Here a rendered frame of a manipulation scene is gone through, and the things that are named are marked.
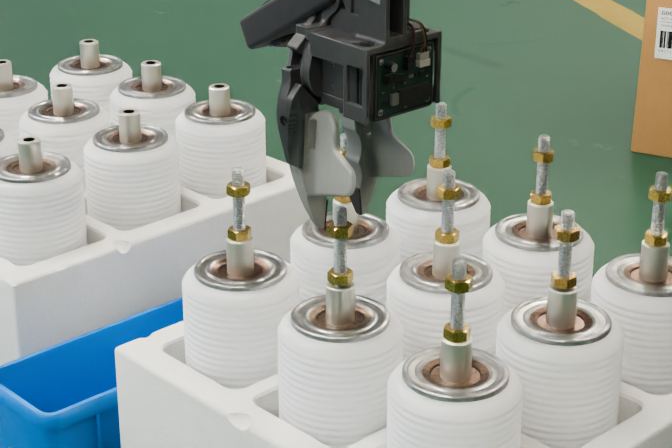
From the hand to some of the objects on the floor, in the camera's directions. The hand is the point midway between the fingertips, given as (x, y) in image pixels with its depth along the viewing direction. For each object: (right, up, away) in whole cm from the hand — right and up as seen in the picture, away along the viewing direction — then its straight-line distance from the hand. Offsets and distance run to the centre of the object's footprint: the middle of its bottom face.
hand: (334, 200), depth 107 cm
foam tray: (+9, -29, +20) cm, 37 cm away
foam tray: (-29, -14, +57) cm, 66 cm away
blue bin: (-17, -24, +32) cm, 44 cm away
